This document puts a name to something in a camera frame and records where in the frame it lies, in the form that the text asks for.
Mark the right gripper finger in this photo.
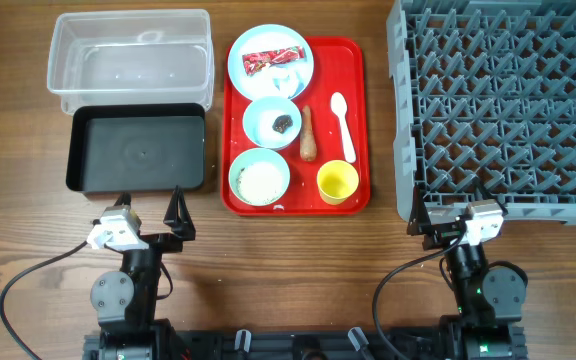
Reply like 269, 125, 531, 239
407, 186, 431, 236
472, 176, 508, 215

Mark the white rice pile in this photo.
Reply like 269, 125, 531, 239
237, 162, 284, 206

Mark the green bowl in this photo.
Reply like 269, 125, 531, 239
228, 148, 291, 205

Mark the yellow plastic cup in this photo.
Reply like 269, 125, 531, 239
316, 160, 359, 205

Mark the light blue bowl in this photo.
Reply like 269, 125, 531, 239
242, 96, 302, 150

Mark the orange carrot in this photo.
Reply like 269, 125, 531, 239
300, 105, 317, 162

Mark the dark dried mushroom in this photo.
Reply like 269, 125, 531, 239
272, 114, 293, 134

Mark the red snack wrapper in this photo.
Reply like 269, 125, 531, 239
242, 46, 306, 76

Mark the white tissue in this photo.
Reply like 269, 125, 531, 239
269, 67, 302, 98

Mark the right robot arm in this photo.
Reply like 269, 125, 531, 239
392, 179, 528, 360

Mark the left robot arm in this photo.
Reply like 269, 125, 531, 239
82, 188, 196, 360

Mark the grey dishwasher rack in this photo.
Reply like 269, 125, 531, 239
386, 1, 576, 225

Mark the black rectangular tray bin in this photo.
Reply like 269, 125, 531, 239
65, 103, 206, 193

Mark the red serving tray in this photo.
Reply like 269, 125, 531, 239
220, 36, 371, 216

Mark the white plastic spoon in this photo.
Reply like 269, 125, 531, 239
330, 92, 357, 163

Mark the clear plastic bin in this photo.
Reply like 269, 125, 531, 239
46, 9, 215, 115

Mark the large light blue plate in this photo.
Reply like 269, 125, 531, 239
227, 24, 314, 100

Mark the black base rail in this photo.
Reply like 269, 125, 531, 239
82, 325, 527, 360

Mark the left black cable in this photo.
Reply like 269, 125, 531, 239
0, 240, 91, 360

